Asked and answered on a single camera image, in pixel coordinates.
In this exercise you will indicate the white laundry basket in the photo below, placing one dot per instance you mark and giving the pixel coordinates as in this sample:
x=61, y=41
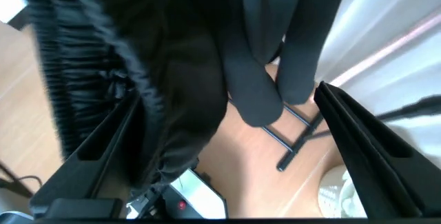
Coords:
x=329, y=196

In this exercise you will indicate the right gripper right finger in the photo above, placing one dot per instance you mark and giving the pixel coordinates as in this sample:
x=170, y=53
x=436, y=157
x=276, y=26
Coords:
x=389, y=169

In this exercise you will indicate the black clothes rack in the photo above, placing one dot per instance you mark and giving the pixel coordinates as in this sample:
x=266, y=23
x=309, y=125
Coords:
x=299, y=144

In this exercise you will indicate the black shorts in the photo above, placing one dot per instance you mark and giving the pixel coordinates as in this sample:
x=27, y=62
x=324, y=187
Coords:
x=172, y=62

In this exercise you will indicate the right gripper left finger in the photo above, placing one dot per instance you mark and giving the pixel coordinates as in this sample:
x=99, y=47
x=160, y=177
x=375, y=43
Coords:
x=79, y=186

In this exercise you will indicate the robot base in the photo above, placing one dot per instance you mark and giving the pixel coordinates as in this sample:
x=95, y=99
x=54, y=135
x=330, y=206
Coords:
x=196, y=196

